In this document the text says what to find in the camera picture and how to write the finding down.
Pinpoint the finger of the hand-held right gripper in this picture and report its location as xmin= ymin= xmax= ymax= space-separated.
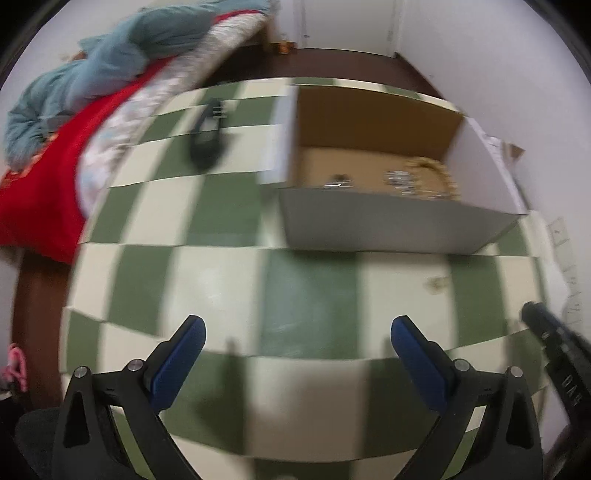
xmin=521 ymin=302 xmax=591 ymax=425

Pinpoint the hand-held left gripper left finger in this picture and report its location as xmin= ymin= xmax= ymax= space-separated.
xmin=52 ymin=315 xmax=207 ymax=480

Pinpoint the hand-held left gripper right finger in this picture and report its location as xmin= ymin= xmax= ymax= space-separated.
xmin=390 ymin=315 xmax=543 ymax=480

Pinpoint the white cardboard box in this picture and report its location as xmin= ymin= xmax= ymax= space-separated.
xmin=261 ymin=84 xmax=529 ymax=256

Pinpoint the wooden bead bracelet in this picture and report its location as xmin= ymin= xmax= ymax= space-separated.
xmin=402 ymin=156 xmax=462 ymax=202

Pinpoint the thick silver chain bracelet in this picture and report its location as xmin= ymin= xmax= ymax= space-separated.
xmin=383 ymin=170 xmax=437 ymax=198

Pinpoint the black remote control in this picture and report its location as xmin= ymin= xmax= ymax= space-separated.
xmin=190 ymin=98 xmax=228 ymax=169

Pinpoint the white power strip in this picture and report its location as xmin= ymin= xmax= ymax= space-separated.
xmin=547 ymin=217 xmax=585 ymax=329

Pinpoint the green checkered tablecloth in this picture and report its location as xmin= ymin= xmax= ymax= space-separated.
xmin=60 ymin=76 xmax=571 ymax=480

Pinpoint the person's left leg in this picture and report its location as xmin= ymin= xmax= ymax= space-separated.
xmin=14 ymin=408 xmax=63 ymax=480

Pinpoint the red patterned blanket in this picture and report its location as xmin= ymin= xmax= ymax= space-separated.
xmin=0 ymin=11 xmax=259 ymax=265

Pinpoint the blue quilt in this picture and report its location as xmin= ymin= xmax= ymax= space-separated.
xmin=4 ymin=0 xmax=278 ymax=169

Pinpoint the white door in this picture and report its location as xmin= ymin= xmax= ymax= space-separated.
xmin=298 ymin=0 xmax=400 ymax=57

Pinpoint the pink cord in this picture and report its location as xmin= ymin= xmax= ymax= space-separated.
xmin=0 ymin=344 xmax=27 ymax=393

